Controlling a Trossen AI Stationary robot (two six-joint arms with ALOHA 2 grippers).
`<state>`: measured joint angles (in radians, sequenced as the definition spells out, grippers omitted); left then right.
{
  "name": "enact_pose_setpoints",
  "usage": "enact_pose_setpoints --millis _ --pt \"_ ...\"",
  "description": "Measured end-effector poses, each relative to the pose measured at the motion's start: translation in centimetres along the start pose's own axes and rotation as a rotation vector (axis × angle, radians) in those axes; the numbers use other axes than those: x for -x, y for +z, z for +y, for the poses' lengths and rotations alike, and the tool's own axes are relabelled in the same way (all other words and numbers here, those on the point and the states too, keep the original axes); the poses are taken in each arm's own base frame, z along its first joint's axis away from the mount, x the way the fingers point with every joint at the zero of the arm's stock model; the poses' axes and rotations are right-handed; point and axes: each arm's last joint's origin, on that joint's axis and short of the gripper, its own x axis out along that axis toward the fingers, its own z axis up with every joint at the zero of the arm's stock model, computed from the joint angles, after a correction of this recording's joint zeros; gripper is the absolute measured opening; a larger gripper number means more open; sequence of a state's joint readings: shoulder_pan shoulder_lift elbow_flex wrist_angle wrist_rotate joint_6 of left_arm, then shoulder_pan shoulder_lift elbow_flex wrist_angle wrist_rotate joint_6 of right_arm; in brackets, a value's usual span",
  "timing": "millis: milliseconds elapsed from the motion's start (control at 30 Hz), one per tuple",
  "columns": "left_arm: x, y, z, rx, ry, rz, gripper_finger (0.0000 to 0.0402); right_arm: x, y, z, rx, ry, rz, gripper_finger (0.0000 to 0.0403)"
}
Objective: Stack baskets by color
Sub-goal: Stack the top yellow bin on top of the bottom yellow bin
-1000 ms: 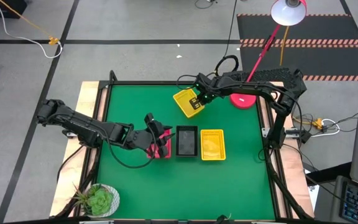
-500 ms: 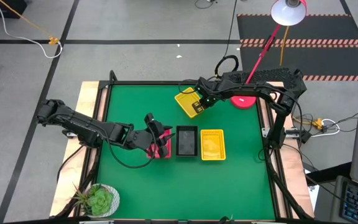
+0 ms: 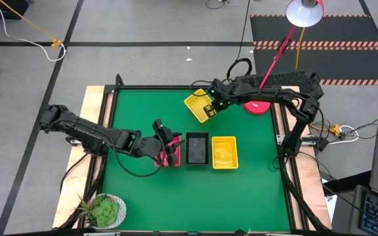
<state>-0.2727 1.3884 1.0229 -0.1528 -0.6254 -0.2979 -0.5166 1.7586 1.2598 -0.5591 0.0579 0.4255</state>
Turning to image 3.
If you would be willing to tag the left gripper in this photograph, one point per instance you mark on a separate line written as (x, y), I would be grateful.
(149, 147)

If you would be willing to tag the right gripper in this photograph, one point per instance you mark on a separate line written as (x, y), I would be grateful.
(221, 95)

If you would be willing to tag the yellow slotted plastic basket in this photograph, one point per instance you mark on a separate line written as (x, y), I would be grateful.
(225, 154)
(197, 105)

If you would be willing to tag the red slotted plastic basket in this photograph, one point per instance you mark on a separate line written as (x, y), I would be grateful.
(160, 161)

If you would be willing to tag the black slotted plastic basket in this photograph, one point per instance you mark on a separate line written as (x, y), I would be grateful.
(197, 150)

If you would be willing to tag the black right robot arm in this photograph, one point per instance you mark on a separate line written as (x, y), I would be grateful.
(274, 93)

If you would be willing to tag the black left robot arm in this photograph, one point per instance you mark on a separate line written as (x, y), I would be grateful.
(87, 132)

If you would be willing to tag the red desk lamp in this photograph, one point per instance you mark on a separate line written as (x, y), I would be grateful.
(258, 109)

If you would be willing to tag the white paper scrap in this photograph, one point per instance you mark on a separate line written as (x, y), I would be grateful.
(189, 59)

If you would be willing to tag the black perforated crate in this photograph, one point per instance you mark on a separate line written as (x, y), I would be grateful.
(290, 78)

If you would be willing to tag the succulent in white pot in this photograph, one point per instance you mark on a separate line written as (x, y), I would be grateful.
(105, 213)

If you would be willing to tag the light wooden side board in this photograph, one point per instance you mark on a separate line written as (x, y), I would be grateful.
(77, 190)
(315, 193)

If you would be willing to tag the yellow power plug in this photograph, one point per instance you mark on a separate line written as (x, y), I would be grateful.
(335, 130)

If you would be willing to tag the black hazard-striped floor mat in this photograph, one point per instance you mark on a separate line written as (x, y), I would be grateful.
(340, 29)

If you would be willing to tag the black side desk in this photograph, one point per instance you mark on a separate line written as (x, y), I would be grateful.
(346, 183)

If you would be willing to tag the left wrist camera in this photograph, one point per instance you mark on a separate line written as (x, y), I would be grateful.
(157, 124)

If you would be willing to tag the black metal table frame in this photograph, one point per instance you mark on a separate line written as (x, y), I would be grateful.
(159, 87)

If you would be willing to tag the grey metal mounting bracket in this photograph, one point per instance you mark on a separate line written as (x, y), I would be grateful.
(279, 137)
(72, 142)

